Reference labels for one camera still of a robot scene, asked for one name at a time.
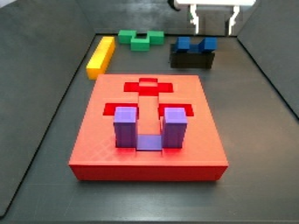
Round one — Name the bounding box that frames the blue U-shaped block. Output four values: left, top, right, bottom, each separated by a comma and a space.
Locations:
174, 37, 218, 53

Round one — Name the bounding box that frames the green stepped block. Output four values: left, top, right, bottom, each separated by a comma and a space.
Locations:
118, 30, 165, 52

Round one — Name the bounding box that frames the black L-shaped fixture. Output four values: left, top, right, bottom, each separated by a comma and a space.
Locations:
170, 44, 215, 69

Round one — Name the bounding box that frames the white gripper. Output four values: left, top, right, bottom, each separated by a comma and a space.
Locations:
174, 0, 257, 36

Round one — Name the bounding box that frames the red puzzle base board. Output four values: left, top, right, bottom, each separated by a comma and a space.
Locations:
70, 74, 229, 181

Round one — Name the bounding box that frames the yellow long bar block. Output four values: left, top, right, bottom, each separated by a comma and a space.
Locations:
87, 36, 117, 80

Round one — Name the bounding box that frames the purple U-shaped block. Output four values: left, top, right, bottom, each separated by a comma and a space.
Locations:
114, 107, 189, 151

